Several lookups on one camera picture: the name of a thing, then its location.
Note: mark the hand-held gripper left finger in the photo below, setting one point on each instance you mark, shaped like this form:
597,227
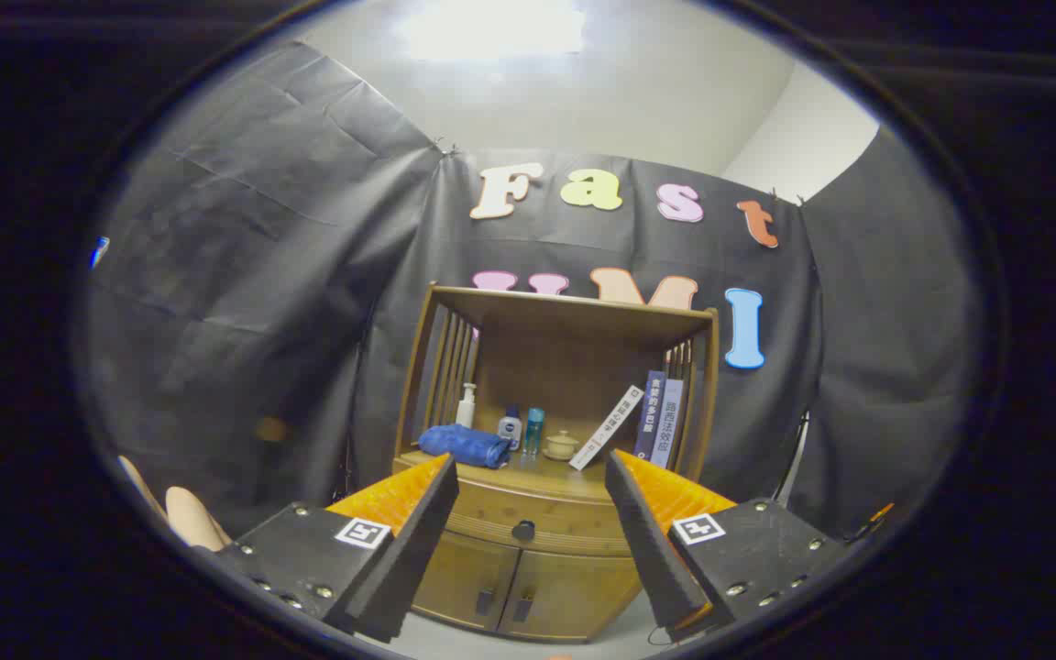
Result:
409,559

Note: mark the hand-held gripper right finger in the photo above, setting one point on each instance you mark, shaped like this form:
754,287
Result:
652,550

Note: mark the wooden drawer with black knob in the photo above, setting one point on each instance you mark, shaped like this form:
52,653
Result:
551,509

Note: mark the wooden cabinet door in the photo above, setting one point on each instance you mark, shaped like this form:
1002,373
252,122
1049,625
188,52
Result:
574,596
459,577

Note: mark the wooden countertop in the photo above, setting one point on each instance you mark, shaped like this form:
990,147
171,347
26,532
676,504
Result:
537,473

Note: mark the wooden cabinet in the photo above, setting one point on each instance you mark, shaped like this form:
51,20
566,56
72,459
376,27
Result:
565,357

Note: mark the rolled blue towel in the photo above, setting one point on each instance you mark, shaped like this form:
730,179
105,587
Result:
464,445

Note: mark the light purple book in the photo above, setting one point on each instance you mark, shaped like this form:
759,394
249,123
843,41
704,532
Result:
668,422

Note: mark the white book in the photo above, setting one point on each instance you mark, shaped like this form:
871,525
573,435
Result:
606,428

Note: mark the beige lidded ceramic cup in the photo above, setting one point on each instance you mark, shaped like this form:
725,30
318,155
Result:
562,446

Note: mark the dark blue book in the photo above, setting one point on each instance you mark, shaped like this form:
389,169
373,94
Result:
649,412

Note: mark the white pump bottle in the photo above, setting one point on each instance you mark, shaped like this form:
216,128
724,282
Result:
466,412

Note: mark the white bottle with blue cap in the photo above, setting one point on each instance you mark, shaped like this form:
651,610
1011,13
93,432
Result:
510,431

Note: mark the white stand pole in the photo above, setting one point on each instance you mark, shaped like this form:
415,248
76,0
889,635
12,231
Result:
794,467

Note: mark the clear blue bottle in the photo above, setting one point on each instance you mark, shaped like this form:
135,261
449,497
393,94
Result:
534,431

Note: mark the dark device with orange tip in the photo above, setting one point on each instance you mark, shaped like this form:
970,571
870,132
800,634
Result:
881,511

